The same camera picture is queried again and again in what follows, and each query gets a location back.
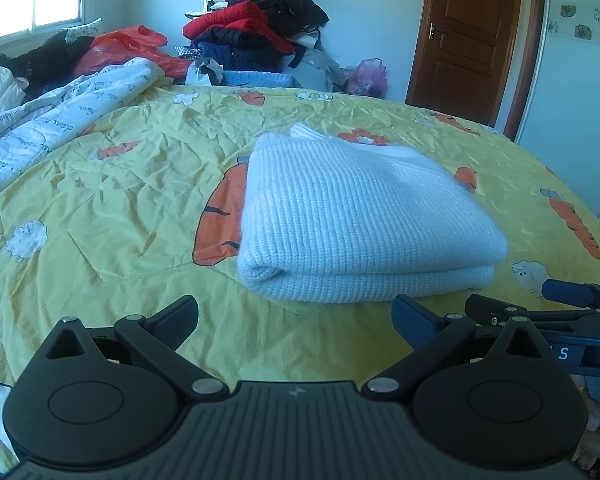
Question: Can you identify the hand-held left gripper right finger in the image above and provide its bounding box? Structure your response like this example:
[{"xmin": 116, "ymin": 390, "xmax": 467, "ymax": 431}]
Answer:
[{"xmin": 361, "ymin": 292, "xmax": 548, "ymax": 403}]

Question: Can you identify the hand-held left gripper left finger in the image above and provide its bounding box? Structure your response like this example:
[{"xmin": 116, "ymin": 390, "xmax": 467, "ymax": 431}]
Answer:
[{"xmin": 45, "ymin": 293, "xmax": 231, "ymax": 403}]

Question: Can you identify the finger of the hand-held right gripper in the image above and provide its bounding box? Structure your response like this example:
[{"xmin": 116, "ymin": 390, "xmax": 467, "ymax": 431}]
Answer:
[
  {"xmin": 541, "ymin": 278, "xmax": 600, "ymax": 308},
  {"xmin": 464, "ymin": 293, "xmax": 600, "ymax": 333}
]

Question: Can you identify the white knit sweater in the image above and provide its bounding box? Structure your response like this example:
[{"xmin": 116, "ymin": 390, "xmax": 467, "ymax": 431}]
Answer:
[{"xmin": 236, "ymin": 122, "xmax": 509, "ymax": 305}]

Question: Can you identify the black clothes heap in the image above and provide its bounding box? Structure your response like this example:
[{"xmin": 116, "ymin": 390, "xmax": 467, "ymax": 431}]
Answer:
[{"xmin": 0, "ymin": 30, "xmax": 101, "ymax": 101}]

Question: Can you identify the yellow carrot-print bedsheet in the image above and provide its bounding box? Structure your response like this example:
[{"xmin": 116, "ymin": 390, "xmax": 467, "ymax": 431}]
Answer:
[{"xmin": 0, "ymin": 82, "xmax": 600, "ymax": 476}]

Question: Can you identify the white printed quilt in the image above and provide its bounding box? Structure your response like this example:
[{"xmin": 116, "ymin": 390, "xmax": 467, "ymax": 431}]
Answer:
[{"xmin": 0, "ymin": 56, "xmax": 173, "ymax": 206}]

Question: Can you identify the pink plastic bag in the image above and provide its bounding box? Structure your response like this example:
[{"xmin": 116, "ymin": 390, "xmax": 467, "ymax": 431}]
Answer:
[{"xmin": 346, "ymin": 57, "xmax": 388, "ymax": 98}]

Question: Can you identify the white plastic bag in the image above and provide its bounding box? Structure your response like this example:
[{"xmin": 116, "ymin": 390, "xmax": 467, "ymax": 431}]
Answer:
[{"xmin": 185, "ymin": 57, "xmax": 224, "ymax": 86}]

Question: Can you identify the light blue knit cloth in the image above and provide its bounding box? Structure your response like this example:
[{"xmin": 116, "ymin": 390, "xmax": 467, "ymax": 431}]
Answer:
[{"xmin": 220, "ymin": 70, "xmax": 303, "ymax": 90}]

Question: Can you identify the grey garment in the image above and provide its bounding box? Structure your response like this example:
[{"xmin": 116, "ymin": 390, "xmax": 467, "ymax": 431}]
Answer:
[{"xmin": 295, "ymin": 50, "xmax": 353, "ymax": 92}]

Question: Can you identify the navy jacket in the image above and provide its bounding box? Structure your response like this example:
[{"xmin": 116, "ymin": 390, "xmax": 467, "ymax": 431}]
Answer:
[{"xmin": 192, "ymin": 27, "xmax": 293, "ymax": 73}]

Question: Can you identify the brown wooden door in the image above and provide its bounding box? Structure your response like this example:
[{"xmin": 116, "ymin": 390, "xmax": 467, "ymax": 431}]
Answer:
[{"xmin": 405, "ymin": 0, "xmax": 546, "ymax": 136}]

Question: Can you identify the red plastic bag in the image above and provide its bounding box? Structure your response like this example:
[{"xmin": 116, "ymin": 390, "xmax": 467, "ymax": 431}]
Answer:
[{"xmin": 75, "ymin": 25, "xmax": 191, "ymax": 81}]

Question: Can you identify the white crumpled cloth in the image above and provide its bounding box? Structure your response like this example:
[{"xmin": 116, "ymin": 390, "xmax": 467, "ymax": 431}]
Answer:
[{"xmin": 0, "ymin": 66, "xmax": 26, "ymax": 111}]

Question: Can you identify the spotted white cloth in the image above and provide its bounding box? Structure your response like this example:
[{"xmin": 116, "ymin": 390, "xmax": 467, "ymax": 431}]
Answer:
[{"xmin": 65, "ymin": 17, "xmax": 103, "ymax": 41}]

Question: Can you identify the black garment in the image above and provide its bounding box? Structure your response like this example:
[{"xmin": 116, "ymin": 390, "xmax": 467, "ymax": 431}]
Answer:
[{"xmin": 217, "ymin": 0, "xmax": 330, "ymax": 36}]

